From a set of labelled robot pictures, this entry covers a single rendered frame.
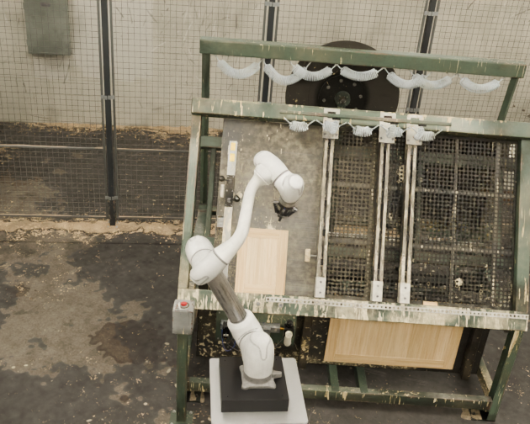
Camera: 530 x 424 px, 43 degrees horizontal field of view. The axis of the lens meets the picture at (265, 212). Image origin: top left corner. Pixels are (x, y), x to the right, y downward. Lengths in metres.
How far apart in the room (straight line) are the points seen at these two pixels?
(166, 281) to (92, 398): 1.46
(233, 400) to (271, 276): 0.97
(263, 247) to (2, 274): 2.68
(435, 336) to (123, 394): 2.16
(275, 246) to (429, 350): 1.34
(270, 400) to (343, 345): 1.22
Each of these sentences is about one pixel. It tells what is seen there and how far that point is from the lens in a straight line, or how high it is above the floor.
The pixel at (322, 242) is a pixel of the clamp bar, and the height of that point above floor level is 1.19.
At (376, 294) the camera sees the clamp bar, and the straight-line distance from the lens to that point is 4.22.
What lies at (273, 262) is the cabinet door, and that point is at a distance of 4.20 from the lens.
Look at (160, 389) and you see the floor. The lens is 4.82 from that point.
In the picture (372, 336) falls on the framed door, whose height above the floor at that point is 0.49.
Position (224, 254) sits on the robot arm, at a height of 1.63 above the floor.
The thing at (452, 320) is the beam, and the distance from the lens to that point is 4.37.
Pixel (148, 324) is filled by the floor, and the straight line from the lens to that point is 5.37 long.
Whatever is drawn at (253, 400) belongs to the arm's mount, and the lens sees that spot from 3.57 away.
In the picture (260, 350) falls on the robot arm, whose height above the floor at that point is 1.06.
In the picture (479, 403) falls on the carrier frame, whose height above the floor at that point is 0.16.
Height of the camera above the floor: 3.32
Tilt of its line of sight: 28 degrees down
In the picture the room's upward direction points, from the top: 5 degrees clockwise
